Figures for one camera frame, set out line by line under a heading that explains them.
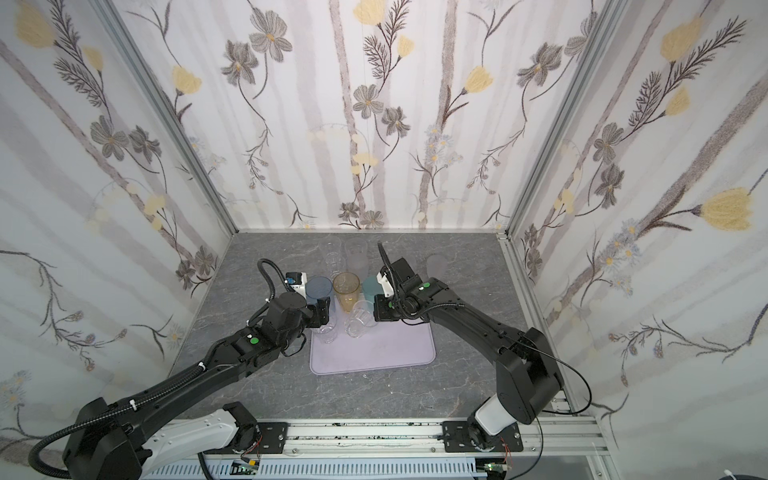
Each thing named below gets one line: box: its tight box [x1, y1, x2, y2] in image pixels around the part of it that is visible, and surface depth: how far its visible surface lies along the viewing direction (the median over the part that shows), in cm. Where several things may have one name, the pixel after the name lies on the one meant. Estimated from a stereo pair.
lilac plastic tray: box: [309, 321, 436, 375], surface depth 90 cm
